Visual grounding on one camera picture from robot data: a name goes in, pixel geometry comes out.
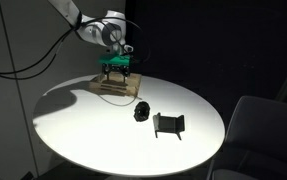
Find long black cable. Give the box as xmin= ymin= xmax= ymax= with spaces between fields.
xmin=0 ymin=26 xmax=79 ymax=75
xmin=0 ymin=29 xmax=81 ymax=81

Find grey plastic chair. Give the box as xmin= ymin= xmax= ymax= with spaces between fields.
xmin=205 ymin=95 xmax=287 ymax=180

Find black angled bracket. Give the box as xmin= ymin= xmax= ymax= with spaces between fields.
xmin=152 ymin=112 xmax=187 ymax=141

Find black round knob object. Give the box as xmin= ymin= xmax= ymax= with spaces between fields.
xmin=132 ymin=100 xmax=151 ymax=123

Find light wooden tray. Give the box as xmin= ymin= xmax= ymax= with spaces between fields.
xmin=88 ymin=71 xmax=143 ymax=98

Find looped black cable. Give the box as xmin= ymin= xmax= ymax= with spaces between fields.
xmin=79 ymin=16 xmax=151 ymax=66

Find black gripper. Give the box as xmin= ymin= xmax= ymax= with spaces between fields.
xmin=101 ymin=63 xmax=131 ymax=85

